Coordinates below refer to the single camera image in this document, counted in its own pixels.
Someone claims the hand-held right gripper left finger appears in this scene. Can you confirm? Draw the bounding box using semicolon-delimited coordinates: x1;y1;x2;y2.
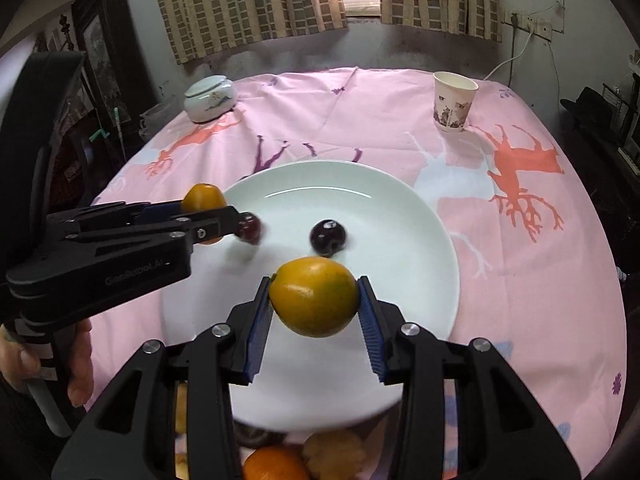
52;275;276;480

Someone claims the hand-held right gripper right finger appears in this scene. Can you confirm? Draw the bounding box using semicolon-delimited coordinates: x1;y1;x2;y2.
356;275;581;480

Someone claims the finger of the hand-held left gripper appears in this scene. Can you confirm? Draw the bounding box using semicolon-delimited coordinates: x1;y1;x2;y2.
60;206;242;250
47;199;187;229

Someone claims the small orange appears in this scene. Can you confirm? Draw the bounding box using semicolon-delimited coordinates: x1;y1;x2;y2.
242;446;311;480
181;183;228;246

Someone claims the dark purple plum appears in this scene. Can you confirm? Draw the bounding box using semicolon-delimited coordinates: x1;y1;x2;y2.
236;213;262;246
309;218;348;256

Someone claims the yellow green tangerine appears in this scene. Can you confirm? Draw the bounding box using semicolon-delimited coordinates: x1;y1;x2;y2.
269;256;359;338

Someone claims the white round plate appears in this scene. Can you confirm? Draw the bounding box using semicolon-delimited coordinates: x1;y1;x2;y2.
160;160;461;433

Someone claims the tan round fruit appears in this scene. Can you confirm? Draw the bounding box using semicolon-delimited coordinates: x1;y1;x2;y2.
302;430;367;478

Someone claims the person's left hand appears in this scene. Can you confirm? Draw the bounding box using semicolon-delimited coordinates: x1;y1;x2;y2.
0;317;94;408

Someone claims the white green stick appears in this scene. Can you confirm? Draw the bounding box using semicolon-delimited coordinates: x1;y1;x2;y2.
92;107;127;161

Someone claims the clear plastic bag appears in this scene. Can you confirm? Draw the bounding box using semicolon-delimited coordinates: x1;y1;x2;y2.
139;102;173;143

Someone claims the yellow fruit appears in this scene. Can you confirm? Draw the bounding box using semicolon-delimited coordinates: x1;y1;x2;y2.
174;382;190;435

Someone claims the white ceramic lidded jar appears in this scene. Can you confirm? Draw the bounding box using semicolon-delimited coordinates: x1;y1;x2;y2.
183;75;237;124

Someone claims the pink printed tablecloth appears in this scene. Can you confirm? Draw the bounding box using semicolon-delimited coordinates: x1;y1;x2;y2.
82;67;628;480

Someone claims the dark wooden cabinet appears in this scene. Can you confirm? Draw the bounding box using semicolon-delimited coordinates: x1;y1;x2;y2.
70;0;157;161

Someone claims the printed paper cup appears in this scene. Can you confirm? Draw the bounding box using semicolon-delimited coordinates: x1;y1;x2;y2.
432;71;479;134

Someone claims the black hat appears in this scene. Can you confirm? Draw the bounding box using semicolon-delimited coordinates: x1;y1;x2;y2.
560;86;616;136

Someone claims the white power cable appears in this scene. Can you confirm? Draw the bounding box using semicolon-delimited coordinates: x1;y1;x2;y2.
482;22;532;81

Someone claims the white wall power outlet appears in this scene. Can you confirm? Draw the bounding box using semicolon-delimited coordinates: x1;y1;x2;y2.
505;10;553;41

